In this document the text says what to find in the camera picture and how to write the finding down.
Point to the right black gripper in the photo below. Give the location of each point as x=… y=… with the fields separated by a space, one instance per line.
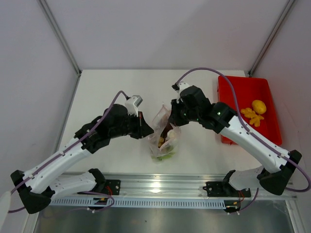
x=174 y=118

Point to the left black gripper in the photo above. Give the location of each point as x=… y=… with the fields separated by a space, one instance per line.
x=143 y=129

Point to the papaya slice toy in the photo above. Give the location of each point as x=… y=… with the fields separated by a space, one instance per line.
x=165 y=126

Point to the longan fruit bunch toy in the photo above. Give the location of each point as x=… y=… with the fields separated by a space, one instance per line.
x=162 y=142

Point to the clear zip top bag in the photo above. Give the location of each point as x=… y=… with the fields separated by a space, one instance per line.
x=153 y=138

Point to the white green leek toy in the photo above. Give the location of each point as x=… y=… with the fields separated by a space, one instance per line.
x=169 y=151

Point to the yellow ginger root toy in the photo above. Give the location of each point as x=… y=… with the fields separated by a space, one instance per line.
x=253 y=116

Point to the yellow potato toy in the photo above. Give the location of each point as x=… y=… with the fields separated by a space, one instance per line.
x=259 y=107

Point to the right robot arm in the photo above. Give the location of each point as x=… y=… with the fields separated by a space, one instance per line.
x=276 y=163

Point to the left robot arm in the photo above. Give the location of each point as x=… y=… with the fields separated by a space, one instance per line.
x=86 y=141

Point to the red plastic bin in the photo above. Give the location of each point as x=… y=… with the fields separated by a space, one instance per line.
x=247 y=90

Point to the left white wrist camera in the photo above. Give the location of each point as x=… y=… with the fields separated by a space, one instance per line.
x=132 y=105

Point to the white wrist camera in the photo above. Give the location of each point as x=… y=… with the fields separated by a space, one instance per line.
x=179 y=87
x=132 y=105

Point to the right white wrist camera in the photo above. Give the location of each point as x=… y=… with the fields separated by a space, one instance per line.
x=179 y=87

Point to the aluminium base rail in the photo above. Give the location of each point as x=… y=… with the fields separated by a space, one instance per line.
x=132 y=185

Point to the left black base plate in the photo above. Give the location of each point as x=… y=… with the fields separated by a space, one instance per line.
x=111 y=187

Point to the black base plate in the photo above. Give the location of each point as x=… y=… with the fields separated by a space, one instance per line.
x=111 y=187
x=221 y=189

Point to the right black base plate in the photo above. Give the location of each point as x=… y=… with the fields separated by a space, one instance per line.
x=221 y=189

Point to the white slotted cable duct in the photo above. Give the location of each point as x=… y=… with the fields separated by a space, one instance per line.
x=140 y=203

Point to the right aluminium frame post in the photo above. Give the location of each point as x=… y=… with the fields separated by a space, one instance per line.
x=286 y=11

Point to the aluminium frame post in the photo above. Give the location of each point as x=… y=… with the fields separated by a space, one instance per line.
x=43 y=4
x=286 y=11

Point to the left aluminium frame post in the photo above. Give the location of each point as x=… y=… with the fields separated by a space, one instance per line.
x=43 y=4

